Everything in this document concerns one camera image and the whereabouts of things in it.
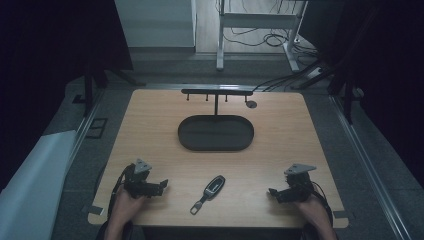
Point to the white sheet roll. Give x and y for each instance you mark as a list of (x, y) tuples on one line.
[(33, 193)]

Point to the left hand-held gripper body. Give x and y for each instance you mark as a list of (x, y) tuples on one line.
[(138, 181)]

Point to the white cabinet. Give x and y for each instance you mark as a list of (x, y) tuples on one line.
[(156, 23)]

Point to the white power strip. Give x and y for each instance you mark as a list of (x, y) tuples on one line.
[(315, 72)]

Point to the black key rack with tray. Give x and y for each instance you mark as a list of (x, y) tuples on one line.
[(216, 133)]

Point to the person's right hand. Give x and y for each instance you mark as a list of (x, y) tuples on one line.
[(311, 210)]

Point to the white desk frame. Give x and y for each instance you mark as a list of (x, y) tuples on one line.
[(258, 20)]

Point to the round grey table grommet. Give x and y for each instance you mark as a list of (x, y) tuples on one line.
[(251, 104)]

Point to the grey tape piece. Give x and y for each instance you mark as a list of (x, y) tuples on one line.
[(95, 210), (341, 214)]

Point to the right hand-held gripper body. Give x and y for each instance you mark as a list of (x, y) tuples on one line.
[(298, 186)]

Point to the black floor frame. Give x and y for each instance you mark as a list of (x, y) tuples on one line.
[(96, 128)]

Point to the black metal stand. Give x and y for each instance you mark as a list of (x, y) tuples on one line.
[(91, 83), (343, 83)]

